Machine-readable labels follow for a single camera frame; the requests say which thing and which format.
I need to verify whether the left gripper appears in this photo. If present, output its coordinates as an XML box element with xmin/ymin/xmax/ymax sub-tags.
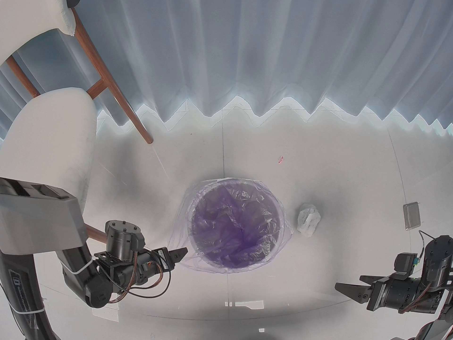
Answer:
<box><xmin>136</xmin><ymin>247</ymin><xmax>174</xmax><ymax>279</ymax></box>

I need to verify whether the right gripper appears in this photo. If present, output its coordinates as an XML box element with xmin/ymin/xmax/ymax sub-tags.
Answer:
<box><xmin>334</xmin><ymin>276</ymin><xmax>427</xmax><ymax>314</ymax></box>

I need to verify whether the purple plastic bag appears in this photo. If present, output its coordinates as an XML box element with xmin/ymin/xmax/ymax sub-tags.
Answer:
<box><xmin>168</xmin><ymin>177</ymin><xmax>294</xmax><ymax>275</ymax></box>

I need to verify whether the white paper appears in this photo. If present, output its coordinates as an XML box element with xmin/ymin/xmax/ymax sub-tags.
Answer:
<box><xmin>297</xmin><ymin>203</ymin><xmax>321</xmax><ymax>237</ymax></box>

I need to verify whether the white trash bin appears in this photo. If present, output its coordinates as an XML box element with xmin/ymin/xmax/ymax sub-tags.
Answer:
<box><xmin>188</xmin><ymin>179</ymin><xmax>285</xmax><ymax>273</ymax></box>

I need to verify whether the white cushioned wooden chair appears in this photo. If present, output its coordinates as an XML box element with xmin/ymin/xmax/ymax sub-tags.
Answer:
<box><xmin>0</xmin><ymin>0</ymin><xmax>154</xmax><ymax>244</ymax></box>

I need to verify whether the pale blue curtain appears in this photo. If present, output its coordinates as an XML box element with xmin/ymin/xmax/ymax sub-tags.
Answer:
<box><xmin>0</xmin><ymin>0</ymin><xmax>453</xmax><ymax>139</ymax></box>

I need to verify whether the black cable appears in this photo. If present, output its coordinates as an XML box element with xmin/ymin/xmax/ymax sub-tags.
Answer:
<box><xmin>419</xmin><ymin>229</ymin><xmax>435</xmax><ymax>259</ymax></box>
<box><xmin>118</xmin><ymin>266</ymin><xmax>173</xmax><ymax>299</ymax></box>

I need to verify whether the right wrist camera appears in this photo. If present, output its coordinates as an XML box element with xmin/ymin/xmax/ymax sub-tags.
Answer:
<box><xmin>394</xmin><ymin>253</ymin><xmax>419</xmax><ymax>272</ymax></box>

